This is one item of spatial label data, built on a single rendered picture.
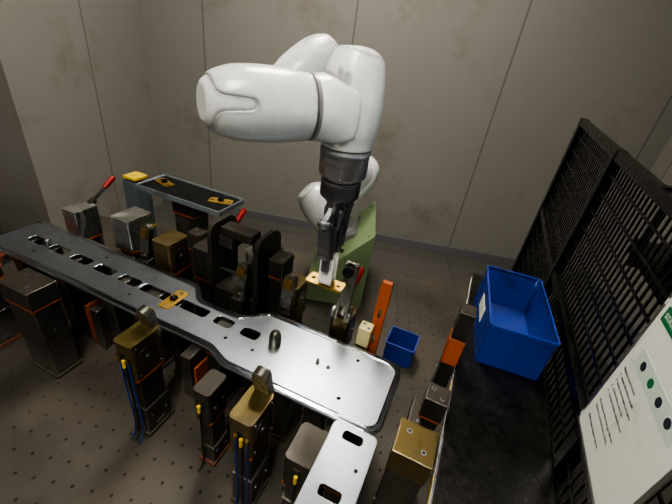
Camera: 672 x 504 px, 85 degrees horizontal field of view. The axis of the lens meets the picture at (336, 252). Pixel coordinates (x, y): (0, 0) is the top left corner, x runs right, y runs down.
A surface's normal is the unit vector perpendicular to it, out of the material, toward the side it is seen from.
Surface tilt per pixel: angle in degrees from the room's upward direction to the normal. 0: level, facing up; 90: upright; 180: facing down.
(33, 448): 0
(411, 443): 0
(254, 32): 90
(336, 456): 0
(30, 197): 90
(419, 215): 90
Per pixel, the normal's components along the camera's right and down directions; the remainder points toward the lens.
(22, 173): -0.14, 0.50
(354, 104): 0.28, 0.45
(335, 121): 0.31, 0.65
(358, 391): 0.13, -0.85
